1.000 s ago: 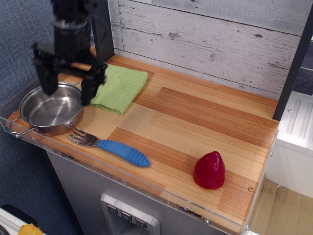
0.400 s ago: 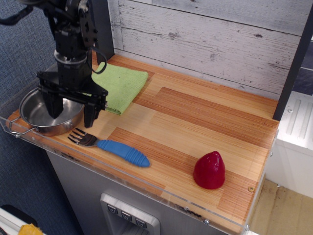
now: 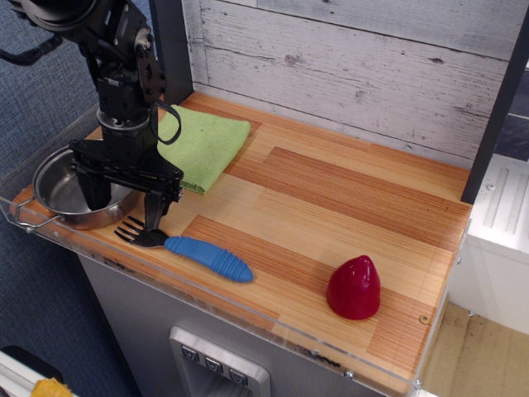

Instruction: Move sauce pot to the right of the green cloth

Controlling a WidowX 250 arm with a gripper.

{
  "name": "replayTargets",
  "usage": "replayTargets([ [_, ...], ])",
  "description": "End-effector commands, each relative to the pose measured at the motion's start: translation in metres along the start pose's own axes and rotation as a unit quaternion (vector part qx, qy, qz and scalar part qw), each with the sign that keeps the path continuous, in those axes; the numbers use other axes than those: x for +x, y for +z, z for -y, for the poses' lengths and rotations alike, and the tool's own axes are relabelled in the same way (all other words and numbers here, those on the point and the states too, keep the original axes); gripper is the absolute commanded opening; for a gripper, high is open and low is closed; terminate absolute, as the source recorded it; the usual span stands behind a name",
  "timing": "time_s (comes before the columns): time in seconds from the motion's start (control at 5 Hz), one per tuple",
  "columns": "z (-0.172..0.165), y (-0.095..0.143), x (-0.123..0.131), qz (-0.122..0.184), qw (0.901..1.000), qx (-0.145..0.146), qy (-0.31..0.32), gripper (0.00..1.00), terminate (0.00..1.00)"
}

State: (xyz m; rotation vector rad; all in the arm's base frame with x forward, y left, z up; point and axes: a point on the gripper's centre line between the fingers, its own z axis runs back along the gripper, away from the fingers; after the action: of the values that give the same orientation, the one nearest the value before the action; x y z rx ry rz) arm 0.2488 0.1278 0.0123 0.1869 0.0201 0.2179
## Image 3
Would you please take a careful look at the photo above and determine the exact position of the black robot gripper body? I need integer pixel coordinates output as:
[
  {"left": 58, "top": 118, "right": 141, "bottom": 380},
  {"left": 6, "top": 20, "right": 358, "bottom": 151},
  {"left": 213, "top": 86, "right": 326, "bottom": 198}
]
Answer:
[{"left": 68, "top": 119, "right": 183, "bottom": 202}]

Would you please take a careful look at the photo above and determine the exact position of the dark frame post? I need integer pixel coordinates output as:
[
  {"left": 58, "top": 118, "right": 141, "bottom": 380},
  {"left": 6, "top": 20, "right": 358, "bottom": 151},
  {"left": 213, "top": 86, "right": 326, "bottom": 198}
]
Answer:
[
  {"left": 460, "top": 11, "right": 528, "bottom": 204},
  {"left": 150, "top": 0, "right": 193, "bottom": 104}
]

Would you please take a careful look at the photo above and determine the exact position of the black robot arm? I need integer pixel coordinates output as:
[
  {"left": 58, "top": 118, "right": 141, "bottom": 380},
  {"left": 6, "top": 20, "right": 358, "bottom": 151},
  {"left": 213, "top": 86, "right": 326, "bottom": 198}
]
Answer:
[{"left": 1, "top": 1, "right": 183, "bottom": 231}]

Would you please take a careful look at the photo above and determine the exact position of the red plastic strawberry toy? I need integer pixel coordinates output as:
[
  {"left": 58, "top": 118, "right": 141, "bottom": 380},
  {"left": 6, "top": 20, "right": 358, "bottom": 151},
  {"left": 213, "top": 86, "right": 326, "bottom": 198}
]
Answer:
[{"left": 326, "top": 255, "right": 381, "bottom": 320}]

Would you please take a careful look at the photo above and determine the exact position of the green folded cloth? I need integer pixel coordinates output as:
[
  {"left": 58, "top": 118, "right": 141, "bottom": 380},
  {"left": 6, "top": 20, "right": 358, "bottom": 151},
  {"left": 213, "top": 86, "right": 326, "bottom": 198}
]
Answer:
[{"left": 157, "top": 105, "right": 251, "bottom": 194}]

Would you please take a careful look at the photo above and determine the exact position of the blue handled metal fork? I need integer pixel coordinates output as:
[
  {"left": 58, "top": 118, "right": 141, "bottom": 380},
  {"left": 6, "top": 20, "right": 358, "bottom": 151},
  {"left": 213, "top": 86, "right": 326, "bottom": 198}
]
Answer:
[{"left": 114, "top": 216, "right": 254, "bottom": 283}]

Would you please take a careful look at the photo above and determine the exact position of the white toy sink unit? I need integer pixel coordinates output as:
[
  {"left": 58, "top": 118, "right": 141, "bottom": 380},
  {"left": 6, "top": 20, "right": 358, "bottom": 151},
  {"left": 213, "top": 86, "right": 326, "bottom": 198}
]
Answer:
[{"left": 447, "top": 155, "right": 528, "bottom": 333}]

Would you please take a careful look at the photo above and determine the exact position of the dark right frame post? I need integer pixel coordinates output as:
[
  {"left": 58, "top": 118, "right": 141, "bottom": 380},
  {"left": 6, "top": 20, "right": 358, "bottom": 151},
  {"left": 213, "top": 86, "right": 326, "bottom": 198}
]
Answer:
[{"left": 460, "top": 11, "right": 528, "bottom": 204}]

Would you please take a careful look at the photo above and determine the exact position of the yellow object bottom left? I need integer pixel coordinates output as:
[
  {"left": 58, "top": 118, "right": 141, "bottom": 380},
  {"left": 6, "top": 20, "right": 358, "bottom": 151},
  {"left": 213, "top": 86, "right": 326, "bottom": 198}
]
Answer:
[{"left": 30, "top": 378, "right": 74, "bottom": 397}]

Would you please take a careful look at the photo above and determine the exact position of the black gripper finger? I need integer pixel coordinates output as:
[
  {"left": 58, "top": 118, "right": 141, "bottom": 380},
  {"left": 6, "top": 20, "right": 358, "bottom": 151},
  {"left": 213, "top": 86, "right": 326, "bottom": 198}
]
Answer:
[
  {"left": 144, "top": 192, "right": 172, "bottom": 231},
  {"left": 76, "top": 169, "right": 112, "bottom": 211}
]

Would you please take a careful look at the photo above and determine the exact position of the stainless steel sauce pot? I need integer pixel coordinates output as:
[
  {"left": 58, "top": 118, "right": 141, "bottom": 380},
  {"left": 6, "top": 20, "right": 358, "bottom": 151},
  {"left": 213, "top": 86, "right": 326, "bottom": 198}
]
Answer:
[{"left": 14, "top": 147, "right": 140, "bottom": 230}]

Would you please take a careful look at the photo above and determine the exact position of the clear acrylic edge guard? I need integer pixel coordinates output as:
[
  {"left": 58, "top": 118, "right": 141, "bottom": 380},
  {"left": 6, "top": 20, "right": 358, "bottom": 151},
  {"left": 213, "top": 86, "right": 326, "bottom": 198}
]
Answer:
[{"left": 0, "top": 61, "right": 472, "bottom": 394}]

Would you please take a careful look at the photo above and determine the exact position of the grey cabinet with dispenser panel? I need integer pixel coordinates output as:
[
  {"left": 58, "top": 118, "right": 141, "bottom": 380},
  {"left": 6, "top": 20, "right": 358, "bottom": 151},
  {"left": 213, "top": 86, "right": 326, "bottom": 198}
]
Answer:
[{"left": 80, "top": 256, "right": 378, "bottom": 396}]

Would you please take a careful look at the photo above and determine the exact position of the dark left frame post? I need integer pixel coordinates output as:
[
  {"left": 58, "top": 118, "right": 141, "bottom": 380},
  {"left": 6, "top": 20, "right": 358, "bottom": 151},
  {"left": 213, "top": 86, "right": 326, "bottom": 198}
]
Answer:
[{"left": 150, "top": 0, "right": 193, "bottom": 104}]

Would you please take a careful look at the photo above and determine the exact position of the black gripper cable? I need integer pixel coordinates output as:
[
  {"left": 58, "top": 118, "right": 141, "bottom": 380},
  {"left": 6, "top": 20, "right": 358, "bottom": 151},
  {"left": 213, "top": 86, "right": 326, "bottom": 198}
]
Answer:
[{"left": 148, "top": 98, "right": 183, "bottom": 146}]

